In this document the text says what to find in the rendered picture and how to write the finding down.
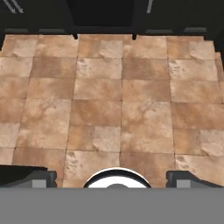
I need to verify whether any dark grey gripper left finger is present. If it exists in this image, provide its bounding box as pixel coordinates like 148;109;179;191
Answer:
0;164;58;189

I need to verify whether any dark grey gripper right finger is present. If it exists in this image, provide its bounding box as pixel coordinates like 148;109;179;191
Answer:
165;170;224;189

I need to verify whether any black oven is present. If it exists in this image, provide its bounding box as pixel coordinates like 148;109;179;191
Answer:
66;0;147;41

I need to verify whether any white and black round object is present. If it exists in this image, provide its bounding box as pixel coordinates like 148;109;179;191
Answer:
82;167;152;189

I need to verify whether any dark cupboard run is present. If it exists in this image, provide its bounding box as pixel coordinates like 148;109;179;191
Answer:
139;0;224;42
0;0;74;37

